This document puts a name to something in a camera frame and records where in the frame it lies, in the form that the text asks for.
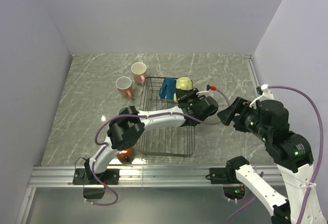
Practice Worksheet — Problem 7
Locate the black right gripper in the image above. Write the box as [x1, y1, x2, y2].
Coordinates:
[216, 94, 270, 139]

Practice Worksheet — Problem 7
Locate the yellow mug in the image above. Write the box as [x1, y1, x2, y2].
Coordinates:
[174, 77, 193, 103]

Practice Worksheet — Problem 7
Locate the blue mug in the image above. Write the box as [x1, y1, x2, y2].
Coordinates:
[159, 78, 176, 100]

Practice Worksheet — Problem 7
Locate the black wire dish rack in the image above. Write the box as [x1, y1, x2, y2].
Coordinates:
[138, 77, 195, 157]

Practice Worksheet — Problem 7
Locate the pale green cup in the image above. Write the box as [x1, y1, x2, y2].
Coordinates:
[118, 107, 129, 115]

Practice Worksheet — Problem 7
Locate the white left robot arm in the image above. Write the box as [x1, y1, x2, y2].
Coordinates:
[85, 86, 218, 184]

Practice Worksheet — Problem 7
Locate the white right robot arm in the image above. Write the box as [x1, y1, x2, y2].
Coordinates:
[217, 97, 327, 223]

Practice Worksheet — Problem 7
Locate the plain pink mug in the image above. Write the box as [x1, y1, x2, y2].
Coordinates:
[131, 62, 147, 85]

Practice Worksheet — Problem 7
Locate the pink floral mug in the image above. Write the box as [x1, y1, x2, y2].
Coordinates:
[115, 76, 133, 98]

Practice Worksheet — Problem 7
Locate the orange mug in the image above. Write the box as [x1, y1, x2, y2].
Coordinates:
[116, 148, 135, 164]

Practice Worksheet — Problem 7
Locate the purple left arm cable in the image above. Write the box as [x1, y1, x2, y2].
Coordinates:
[90, 87, 231, 206]

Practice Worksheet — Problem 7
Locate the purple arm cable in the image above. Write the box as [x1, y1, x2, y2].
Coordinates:
[225, 85, 321, 224]
[90, 87, 231, 206]

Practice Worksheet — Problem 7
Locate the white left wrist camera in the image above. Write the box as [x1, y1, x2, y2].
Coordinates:
[196, 85, 217, 97]

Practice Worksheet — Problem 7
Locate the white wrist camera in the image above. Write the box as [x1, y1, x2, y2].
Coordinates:
[196, 85, 217, 97]
[249, 84, 274, 108]

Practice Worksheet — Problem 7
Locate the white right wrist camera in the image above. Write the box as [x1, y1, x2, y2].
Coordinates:
[249, 84, 274, 108]

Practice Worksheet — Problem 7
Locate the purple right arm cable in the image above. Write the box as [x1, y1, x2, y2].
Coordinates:
[225, 85, 321, 224]

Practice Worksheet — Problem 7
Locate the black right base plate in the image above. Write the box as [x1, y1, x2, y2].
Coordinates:
[205, 168, 238, 185]

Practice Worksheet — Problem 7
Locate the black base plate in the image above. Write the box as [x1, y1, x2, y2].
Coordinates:
[72, 168, 119, 185]
[205, 168, 238, 185]

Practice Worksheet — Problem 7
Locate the aluminium side rail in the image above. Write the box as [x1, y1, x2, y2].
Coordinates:
[244, 54, 260, 93]

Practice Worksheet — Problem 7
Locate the aluminium mounting rail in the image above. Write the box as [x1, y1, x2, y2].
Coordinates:
[27, 164, 285, 189]

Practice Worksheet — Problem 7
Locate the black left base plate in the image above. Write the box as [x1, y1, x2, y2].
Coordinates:
[72, 168, 119, 185]

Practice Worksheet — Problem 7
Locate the black box under rail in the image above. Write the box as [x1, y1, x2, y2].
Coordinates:
[83, 188, 105, 199]

